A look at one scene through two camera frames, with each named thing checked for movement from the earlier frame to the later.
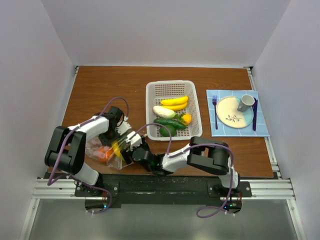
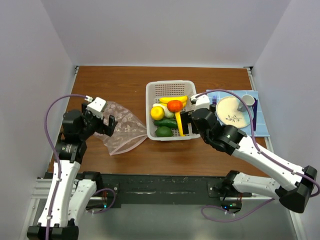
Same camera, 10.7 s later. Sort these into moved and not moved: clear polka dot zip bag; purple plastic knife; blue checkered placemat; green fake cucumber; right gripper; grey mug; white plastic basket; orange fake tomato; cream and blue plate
Moved: orange fake tomato; right gripper; clear polka dot zip bag
Not moved: white plastic basket; purple plastic knife; green fake cucumber; blue checkered placemat; grey mug; cream and blue plate
